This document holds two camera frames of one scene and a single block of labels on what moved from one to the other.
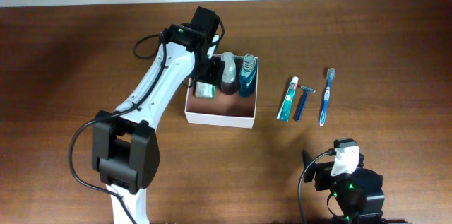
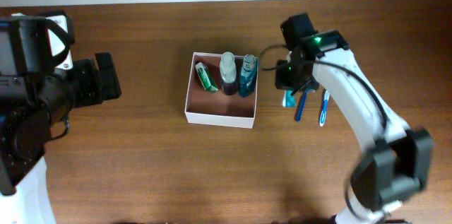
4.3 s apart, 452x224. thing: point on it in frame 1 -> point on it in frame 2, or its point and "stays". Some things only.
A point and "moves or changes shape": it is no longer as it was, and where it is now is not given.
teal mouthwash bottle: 248,76 stays
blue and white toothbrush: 330,75 stays
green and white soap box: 205,90 moves or changes shape
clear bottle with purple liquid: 229,86 stays
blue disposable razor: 302,102 stays
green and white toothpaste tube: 285,109 moves or changes shape
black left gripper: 215,74 -> 87,73
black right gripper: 324,172 -> 282,83
